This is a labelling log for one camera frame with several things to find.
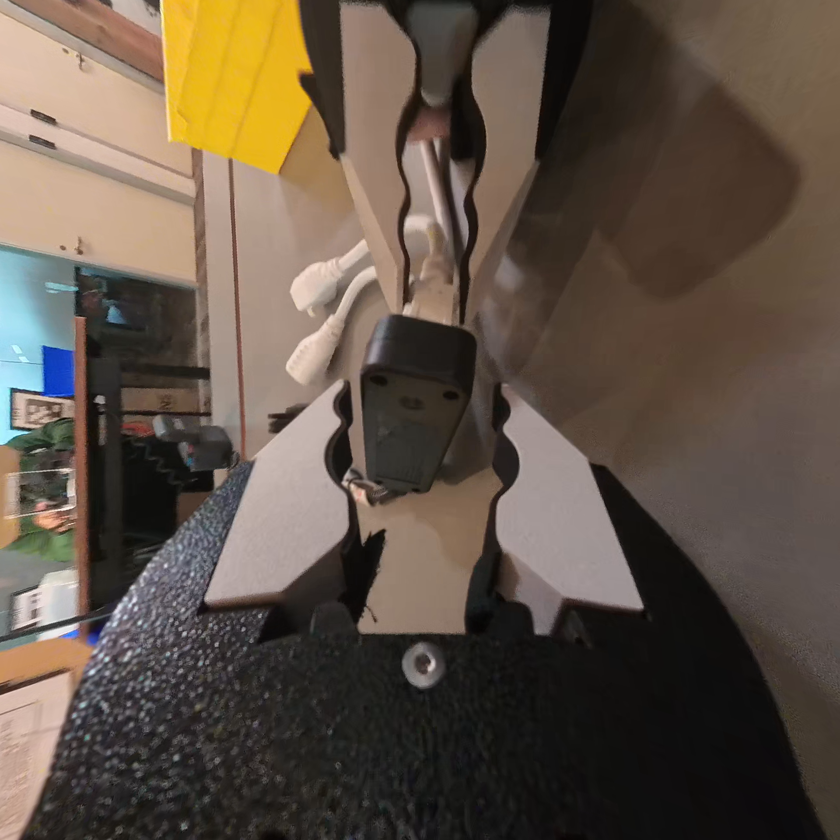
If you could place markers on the bare plywood board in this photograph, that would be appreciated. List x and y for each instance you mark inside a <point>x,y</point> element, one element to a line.
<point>8,492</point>

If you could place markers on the cream door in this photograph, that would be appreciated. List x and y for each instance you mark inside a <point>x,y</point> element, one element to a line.
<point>98,92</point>
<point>98,210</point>

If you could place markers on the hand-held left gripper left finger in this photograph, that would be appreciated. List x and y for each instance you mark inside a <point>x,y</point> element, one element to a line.
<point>282,525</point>

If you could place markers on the glass partition window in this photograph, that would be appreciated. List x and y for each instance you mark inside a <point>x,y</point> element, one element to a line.
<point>33,308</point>

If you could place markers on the framed tag picture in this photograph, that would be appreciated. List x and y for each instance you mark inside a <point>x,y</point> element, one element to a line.
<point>36,408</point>

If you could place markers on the white instruction sheet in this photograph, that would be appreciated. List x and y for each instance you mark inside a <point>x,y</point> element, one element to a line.
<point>26,754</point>

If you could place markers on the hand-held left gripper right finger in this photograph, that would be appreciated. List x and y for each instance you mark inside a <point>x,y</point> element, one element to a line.
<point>558,525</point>

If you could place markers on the person's right hand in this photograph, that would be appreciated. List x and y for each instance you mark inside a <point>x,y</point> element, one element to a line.
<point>428,123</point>

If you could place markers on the black power strip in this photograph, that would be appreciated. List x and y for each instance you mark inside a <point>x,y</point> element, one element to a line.
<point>410,420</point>

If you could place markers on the white plastic box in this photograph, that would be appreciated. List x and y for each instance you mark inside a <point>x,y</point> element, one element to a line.
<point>59,590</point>

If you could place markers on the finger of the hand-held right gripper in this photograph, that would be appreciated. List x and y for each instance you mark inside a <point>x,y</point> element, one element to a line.
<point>371,131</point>
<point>512,118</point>

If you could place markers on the yellow plastic bin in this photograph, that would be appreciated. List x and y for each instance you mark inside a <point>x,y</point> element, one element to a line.
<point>223,79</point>

